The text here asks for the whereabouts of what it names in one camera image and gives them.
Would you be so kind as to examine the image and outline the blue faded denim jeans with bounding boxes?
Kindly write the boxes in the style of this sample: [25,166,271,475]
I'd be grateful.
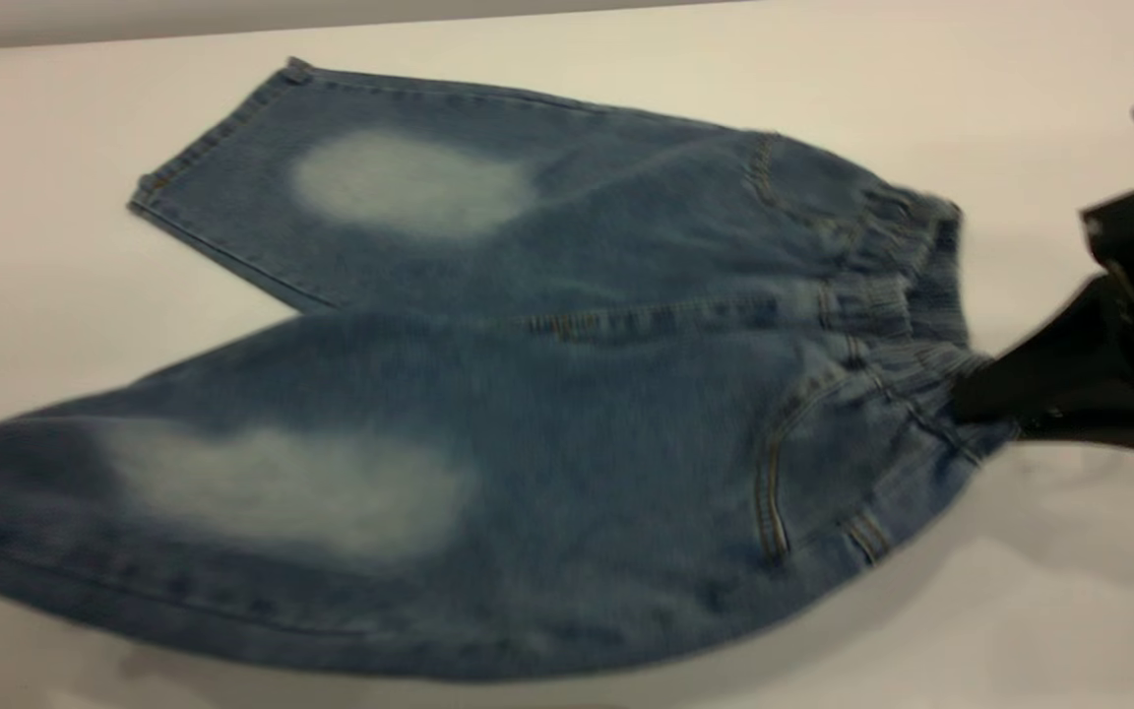
[0,56,1021,683]

